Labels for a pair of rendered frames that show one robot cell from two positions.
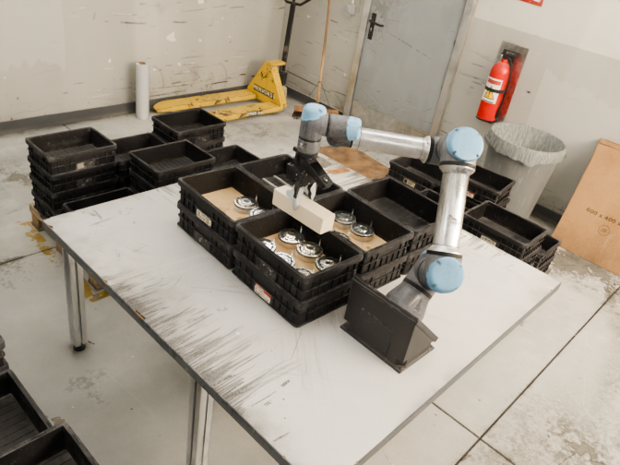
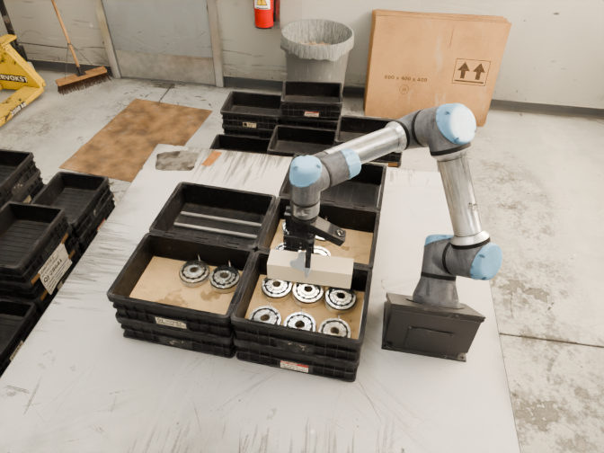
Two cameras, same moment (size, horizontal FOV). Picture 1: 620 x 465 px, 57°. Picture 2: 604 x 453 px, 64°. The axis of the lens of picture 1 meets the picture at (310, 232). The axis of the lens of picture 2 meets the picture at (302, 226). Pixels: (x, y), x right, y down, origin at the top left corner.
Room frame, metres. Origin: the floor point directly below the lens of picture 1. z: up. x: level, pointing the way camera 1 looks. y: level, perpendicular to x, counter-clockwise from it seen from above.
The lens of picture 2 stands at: (0.94, 0.55, 2.10)
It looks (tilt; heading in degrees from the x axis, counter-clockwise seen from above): 43 degrees down; 329
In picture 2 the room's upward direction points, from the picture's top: 1 degrees clockwise
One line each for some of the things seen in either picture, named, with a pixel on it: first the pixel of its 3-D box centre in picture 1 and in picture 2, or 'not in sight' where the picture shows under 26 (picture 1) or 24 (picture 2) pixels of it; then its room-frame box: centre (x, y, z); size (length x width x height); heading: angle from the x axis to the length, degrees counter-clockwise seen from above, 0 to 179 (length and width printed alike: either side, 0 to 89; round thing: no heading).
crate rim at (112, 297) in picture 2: (234, 194); (184, 273); (2.03, 0.33, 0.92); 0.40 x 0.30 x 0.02; 48
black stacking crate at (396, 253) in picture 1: (351, 232); (321, 241); (1.98, -0.17, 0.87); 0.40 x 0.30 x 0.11; 48
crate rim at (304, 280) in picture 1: (298, 241); (305, 295); (1.76, 0.03, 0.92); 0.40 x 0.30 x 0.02; 48
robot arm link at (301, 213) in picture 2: (307, 145); (304, 206); (1.74, 0.06, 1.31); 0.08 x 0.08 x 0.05
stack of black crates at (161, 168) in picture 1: (172, 189); (30, 266); (2.94, 0.86, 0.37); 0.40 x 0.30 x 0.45; 141
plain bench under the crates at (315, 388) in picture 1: (301, 314); (281, 329); (2.03, -0.03, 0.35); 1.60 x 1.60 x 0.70; 51
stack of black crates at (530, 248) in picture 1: (493, 254); (366, 162); (2.86, -1.08, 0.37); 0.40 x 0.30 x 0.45; 51
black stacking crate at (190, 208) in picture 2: (288, 189); (217, 225); (2.25, 0.13, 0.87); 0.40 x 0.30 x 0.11; 48
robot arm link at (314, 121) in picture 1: (313, 122); (306, 180); (1.74, 0.05, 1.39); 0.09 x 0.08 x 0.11; 95
